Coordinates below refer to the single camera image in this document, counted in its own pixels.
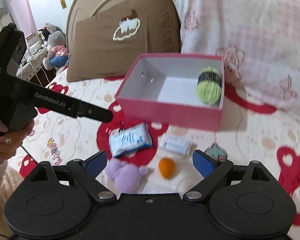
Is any pink curtain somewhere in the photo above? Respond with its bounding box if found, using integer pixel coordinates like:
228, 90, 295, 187
8, 0, 37, 37

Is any pink cardboard box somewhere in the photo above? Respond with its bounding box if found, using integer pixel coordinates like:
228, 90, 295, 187
115, 53, 224, 131

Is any grey plush toy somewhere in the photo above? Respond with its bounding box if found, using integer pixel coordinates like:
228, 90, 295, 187
43, 23, 69, 70

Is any person's left hand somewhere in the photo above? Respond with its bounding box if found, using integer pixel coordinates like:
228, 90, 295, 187
0, 119, 34, 160

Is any orange ball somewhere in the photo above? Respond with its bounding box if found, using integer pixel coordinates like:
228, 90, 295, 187
158, 158, 175, 179

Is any blue wet wipes pack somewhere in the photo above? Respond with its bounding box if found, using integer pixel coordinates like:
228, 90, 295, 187
109, 123, 153, 157

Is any pink checkered pillow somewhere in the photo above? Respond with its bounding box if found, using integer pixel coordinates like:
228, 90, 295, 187
172, 0, 300, 118

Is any brown pillow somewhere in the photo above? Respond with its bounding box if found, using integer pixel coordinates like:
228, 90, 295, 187
66, 0, 180, 82

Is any small white tissue pack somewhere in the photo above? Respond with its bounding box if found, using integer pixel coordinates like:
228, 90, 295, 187
158, 134, 192, 157

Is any green yarn ball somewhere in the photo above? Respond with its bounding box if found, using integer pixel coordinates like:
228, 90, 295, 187
196, 66, 222, 105

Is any black white plush toy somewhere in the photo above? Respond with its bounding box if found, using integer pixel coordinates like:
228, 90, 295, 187
38, 27, 51, 48

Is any bear print blanket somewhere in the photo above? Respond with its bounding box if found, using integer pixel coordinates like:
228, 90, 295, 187
9, 71, 300, 239

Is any bedside table with cloth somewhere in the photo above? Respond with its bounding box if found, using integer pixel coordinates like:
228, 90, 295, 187
16, 48, 56, 87

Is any purple plush toy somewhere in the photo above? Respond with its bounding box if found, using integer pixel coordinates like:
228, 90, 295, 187
105, 158, 150, 193

